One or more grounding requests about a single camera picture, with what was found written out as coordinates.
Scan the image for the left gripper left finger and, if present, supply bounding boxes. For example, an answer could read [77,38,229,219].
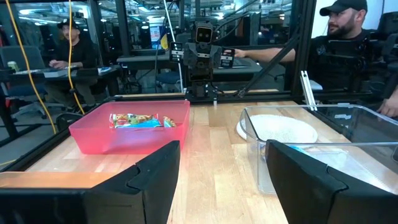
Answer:
[0,140,181,224]

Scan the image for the round woven rope mat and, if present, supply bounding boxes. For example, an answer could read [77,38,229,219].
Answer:
[236,114,319,144]

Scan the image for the blue and yellow granola bar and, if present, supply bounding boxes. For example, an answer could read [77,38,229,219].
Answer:
[162,116,177,128]

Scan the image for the clear plastic bin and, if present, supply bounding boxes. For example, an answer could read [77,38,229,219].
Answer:
[238,105,398,196]

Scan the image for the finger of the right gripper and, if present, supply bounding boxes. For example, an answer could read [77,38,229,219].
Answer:
[169,41,185,64]
[220,47,236,69]

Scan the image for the yellow cable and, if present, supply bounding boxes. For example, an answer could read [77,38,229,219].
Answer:
[4,0,58,135]
[67,0,85,115]

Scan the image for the blue-gray office chair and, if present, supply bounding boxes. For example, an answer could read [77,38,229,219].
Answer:
[0,45,47,119]

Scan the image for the aluminium extrusion bar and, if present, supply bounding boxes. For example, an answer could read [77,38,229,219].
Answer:
[299,70,318,112]

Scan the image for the white cable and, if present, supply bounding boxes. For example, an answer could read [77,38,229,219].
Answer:
[162,0,184,93]

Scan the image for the gray keyboard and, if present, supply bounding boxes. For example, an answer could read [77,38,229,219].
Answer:
[14,67,78,78]

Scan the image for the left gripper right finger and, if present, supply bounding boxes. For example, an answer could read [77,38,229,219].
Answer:
[266,139,398,224]

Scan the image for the person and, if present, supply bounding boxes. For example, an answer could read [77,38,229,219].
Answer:
[233,0,398,118]
[45,17,102,106]

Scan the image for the dark side desk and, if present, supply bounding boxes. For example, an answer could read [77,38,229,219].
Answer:
[116,54,264,83]

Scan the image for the red plastic bin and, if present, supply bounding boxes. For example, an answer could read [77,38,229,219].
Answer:
[68,100,191,156]

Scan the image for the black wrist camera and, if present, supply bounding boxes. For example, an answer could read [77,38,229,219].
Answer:
[194,21,215,44]

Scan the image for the blue granola bar red ends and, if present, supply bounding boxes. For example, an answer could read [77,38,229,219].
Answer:
[108,113,163,129]

